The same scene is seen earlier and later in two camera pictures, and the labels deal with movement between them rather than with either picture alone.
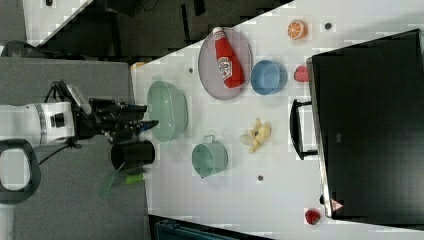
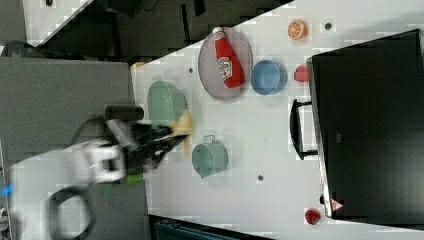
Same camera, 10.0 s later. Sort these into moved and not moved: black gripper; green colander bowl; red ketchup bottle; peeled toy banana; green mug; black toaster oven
Moved: peeled toy banana; black gripper
Not moved: green mug; red ketchup bottle; black toaster oven; green colander bowl
